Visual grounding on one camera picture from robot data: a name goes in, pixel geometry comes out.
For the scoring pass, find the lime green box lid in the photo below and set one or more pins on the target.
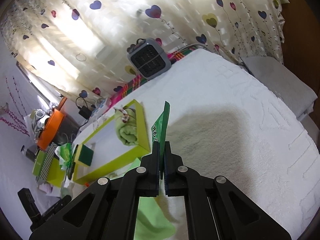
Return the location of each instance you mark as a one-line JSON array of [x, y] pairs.
[[56, 175]]

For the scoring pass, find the white power strip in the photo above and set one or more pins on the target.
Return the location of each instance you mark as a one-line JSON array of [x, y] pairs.
[[101, 107]]

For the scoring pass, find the black power adapter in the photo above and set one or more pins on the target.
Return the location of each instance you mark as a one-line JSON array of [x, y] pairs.
[[85, 112]]

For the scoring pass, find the striped gift box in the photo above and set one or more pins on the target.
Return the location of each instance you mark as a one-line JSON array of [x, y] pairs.
[[43, 162]]

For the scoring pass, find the heart pattern curtain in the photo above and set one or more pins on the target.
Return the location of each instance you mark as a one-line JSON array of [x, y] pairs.
[[82, 45]]

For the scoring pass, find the yellow green scrub sponge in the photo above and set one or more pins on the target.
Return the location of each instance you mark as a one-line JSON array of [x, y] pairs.
[[83, 155]]

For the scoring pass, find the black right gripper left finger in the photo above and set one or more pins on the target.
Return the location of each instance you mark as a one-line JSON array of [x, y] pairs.
[[148, 182]]

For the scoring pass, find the rolled olive green towel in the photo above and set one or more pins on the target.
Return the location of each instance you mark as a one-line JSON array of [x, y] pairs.
[[126, 126]]

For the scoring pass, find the lime green cardboard box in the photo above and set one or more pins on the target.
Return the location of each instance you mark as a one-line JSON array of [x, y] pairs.
[[109, 153]]

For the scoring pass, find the orange shelf ledge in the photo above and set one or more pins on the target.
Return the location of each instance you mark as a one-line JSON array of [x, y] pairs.
[[52, 126]]

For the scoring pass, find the white towel bedspread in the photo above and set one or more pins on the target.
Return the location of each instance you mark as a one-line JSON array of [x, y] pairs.
[[222, 122]]

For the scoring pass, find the light green microfibre cloth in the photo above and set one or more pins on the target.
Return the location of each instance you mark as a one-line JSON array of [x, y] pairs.
[[151, 222]]

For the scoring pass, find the grey white pillow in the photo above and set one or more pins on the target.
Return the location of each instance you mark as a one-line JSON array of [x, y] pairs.
[[296, 94]]

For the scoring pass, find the grey portable heater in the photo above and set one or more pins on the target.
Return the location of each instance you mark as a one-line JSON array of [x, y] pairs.
[[148, 58]]

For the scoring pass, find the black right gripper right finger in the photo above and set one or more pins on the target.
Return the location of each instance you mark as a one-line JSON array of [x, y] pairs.
[[173, 181]]

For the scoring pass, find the green tissue packet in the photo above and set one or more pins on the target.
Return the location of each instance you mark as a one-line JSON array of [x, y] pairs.
[[64, 154]]

